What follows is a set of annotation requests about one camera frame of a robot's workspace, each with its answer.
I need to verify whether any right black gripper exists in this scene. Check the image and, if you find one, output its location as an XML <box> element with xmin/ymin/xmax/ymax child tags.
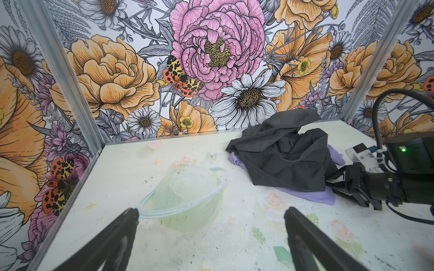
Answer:
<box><xmin>325</xmin><ymin>163</ymin><xmax>410</xmax><ymax>211</ymax></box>

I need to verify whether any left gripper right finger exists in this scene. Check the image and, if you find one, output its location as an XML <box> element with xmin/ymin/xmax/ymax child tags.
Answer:
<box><xmin>284</xmin><ymin>207</ymin><xmax>367</xmax><ymax>271</ymax></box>

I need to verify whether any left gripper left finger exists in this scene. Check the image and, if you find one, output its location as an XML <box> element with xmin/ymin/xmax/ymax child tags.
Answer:
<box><xmin>56</xmin><ymin>208</ymin><xmax>139</xmax><ymax>271</ymax></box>

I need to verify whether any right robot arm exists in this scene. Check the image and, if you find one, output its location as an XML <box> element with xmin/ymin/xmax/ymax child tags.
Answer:
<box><xmin>327</xmin><ymin>132</ymin><xmax>434</xmax><ymax>211</ymax></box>

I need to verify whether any dark grey cloth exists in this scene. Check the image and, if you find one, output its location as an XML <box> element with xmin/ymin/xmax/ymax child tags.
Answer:
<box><xmin>226</xmin><ymin>109</ymin><xmax>339</xmax><ymax>193</ymax></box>

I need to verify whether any clear plastic bowl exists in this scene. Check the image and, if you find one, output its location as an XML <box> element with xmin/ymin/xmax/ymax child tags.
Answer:
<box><xmin>137</xmin><ymin>166</ymin><xmax>229</xmax><ymax>233</ymax></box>

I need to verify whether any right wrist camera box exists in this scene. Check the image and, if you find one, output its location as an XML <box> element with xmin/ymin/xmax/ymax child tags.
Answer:
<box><xmin>345</xmin><ymin>143</ymin><xmax>384</xmax><ymax>173</ymax></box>

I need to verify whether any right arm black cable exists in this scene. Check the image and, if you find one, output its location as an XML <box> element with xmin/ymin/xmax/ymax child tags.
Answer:
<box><xmin>371</xmin><ymin>89</ymin><xmax>434</xmax><ymax>160</ymax></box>

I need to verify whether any right aluminium corner post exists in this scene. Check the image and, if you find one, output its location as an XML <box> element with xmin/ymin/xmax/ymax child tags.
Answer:
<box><xmin>339</xmin><ymin>1</ymin><xmax>419</xmax><ymax>124</ymax></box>

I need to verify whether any aluminium corner post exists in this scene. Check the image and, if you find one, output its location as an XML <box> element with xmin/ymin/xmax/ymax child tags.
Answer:
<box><xmin>18</xmin><ymin>1</ymin><xmax>105</xmax><ymax>157</ymax></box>
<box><xmin>339</xmin><ymin>1</ymin><xmax>419</xmax><ymax>124</ymax></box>

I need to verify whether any left aluminium corner post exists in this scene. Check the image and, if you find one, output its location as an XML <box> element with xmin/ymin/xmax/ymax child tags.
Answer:
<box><xmin>18</xmin><ymin>1</ymin><xmax>105</xmax><ymax>157</ymax></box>

